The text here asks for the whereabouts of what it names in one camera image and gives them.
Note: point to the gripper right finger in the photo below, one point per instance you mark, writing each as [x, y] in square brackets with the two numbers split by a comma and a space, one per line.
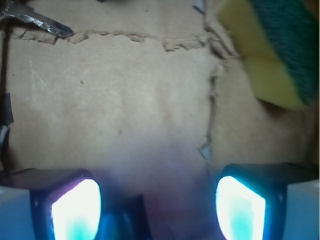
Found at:
[279, 201]

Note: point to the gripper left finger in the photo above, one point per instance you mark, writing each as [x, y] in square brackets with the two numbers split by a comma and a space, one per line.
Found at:
[49, 204]

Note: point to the brown paper bag bin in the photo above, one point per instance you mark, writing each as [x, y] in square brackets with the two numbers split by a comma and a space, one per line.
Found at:
[148, 93]

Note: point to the green and yellow sponge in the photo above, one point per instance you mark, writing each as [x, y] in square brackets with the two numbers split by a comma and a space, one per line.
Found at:
[278, 41]

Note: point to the brass key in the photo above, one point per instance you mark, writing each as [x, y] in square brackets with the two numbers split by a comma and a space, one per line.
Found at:
[13, 9]

